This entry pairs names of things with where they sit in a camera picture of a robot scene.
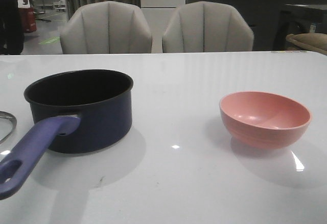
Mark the pink bowl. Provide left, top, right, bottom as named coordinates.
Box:
left=219, top=91, right=312, bottom=149

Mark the glass lid blue knob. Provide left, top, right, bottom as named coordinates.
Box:
left=1, top=111, right=17, bottom=144

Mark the dark blue saucepan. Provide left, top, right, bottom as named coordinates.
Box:
left=1, top=69, right=133, bottom=199

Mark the right beige upholstered chair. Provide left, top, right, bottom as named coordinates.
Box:
left=162, top=1, right=254, bottom=53

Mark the beige upholstered chair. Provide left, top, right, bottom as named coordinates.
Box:
left=162, top=1, right=254, bottom=53
left=60, top=1, right=152, bottom=54

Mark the left beige upholstered chair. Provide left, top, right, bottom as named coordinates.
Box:
left=60, top=1, right=152, bottom=54

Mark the white drawer cabinet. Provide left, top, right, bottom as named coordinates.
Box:
left=141, top=0, right=185, bottom=53

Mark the dark sideboard counter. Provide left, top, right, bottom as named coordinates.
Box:
left=186, top=0, right=326, bottom=51

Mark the dark side table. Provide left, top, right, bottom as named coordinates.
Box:
left=273, top=4, right=326, bottom=51

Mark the person in background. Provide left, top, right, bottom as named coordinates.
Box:
left=1, top=0, right=24, bottom=55

